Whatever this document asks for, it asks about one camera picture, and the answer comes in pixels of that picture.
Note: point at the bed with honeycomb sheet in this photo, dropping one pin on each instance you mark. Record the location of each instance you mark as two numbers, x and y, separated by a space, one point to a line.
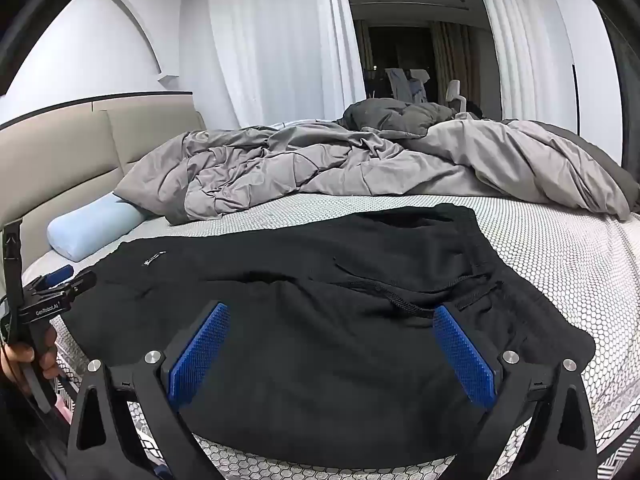
550 260

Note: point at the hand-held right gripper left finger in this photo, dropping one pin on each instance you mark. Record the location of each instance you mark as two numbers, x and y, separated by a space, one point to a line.
200 355

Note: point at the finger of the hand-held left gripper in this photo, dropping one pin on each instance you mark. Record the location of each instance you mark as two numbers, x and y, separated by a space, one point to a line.
80 284
57 275

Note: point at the dark grey pillow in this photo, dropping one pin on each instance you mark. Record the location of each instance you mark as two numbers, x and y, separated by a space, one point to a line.
390 117

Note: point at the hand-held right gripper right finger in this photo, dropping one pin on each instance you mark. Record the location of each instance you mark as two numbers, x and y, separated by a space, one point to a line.
462 355

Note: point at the person's left hand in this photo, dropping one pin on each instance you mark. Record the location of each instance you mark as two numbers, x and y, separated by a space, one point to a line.
14 362

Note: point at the black pants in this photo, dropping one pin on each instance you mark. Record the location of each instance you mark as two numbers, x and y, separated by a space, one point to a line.
310 340

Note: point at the beige padded headboard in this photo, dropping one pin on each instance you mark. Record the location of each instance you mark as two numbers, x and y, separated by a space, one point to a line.
60 160

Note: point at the light blue pillow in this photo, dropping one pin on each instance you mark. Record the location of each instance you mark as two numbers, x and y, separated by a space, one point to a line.
90 230

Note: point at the grey duvet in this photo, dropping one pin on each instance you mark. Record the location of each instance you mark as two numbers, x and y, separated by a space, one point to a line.
300 165

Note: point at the white chair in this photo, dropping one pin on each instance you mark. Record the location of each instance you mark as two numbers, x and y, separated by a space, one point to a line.
454 92

